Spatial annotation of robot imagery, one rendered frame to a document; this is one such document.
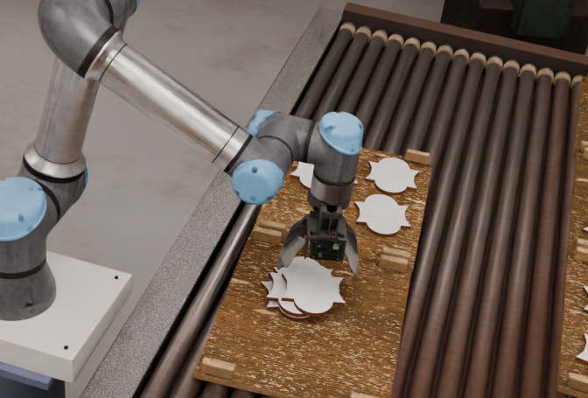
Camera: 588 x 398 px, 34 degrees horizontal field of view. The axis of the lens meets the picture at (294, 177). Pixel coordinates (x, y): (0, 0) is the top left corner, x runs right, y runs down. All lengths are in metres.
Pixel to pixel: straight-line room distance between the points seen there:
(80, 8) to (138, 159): 2.35
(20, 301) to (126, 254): 1.59
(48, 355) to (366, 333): 0.59
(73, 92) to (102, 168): 2.08
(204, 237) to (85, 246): 1.42
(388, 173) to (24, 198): 0.89
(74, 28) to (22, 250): 0.46
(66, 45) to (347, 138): 0.48
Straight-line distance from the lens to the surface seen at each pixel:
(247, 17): 4.99
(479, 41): 2.97
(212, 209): 2.16
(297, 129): 1.65
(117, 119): 4.12
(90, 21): 1.56
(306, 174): 2.25
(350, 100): 2.60
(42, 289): 1.88
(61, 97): 1.77
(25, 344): 1.84
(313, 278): 1.92
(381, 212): 2.17
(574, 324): 2.05
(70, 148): 1.84
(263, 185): 1.53
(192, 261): 2.02
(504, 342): 1.98
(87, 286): 1.96
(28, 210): 1.78
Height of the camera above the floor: 2.25
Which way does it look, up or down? 36 degrees down
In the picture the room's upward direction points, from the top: 8 degrees clockwise
